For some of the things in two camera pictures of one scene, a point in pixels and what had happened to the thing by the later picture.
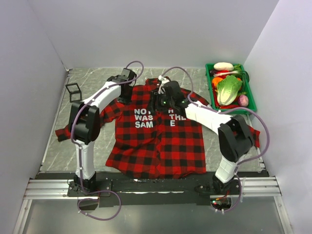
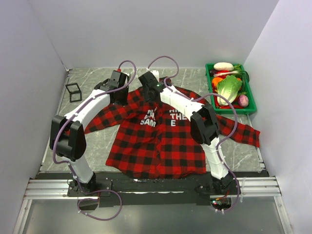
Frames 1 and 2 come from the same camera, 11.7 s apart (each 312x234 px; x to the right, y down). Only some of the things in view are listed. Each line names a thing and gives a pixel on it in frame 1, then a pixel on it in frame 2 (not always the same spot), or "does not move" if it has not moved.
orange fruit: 215,80 does not move
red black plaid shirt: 145,138 does not move
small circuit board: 223,203 does not move
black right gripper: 155,96 to 147,97
